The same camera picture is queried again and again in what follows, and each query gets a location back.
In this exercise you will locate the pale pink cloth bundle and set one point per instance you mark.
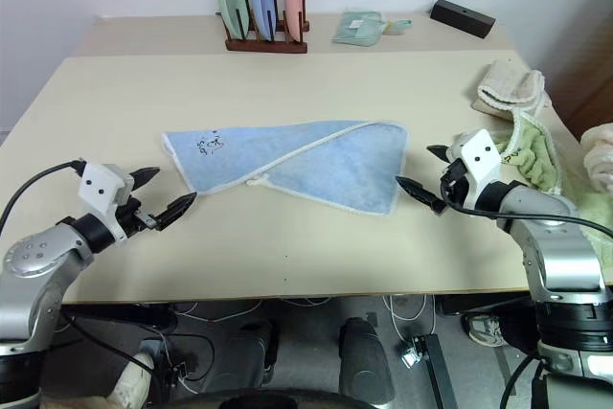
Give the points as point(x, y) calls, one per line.
point(598, 155)

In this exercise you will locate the brown wooden plate rack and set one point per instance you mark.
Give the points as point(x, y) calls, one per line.
point(265, 45)

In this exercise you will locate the black rectangular box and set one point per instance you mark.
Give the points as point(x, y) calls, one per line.
point(462, 17)

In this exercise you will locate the small electronic module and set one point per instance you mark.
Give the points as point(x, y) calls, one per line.
point(412, 355)

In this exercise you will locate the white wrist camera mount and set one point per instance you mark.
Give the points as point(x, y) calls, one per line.
point(99, 188)
point(481, 155)

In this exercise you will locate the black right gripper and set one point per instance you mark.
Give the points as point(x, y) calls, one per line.
point(456, 186)

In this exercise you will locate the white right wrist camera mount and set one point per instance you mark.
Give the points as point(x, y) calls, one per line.
point(481, 155)

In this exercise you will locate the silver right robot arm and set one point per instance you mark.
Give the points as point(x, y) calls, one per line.
point(560, 256)

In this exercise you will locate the black metal bar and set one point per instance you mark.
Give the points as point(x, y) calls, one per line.
point(438, 370)

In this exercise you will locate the black table frame beam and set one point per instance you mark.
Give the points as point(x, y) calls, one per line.
point(124, 315)

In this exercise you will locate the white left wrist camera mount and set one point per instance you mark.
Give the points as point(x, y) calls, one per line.
point(99, 188)

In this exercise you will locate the folded cream towel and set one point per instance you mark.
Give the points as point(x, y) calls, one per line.
point(507, 85)

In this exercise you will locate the green towel with white trim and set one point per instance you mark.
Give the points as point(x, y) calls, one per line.
point(536, 150)

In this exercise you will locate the folded mint green cloth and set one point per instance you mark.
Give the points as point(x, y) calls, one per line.
point(356, 28)

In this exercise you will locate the grey and white sneaker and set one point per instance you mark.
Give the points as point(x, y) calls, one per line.
point(483, 330)

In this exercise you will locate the brown wooden door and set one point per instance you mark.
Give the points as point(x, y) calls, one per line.
point(582, 35)

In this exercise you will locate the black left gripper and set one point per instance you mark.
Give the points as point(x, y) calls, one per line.
point(136, 220)

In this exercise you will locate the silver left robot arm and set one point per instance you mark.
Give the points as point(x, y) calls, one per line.
point(33, 256)

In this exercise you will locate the light blue towel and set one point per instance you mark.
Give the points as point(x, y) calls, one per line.
point(345, 165)

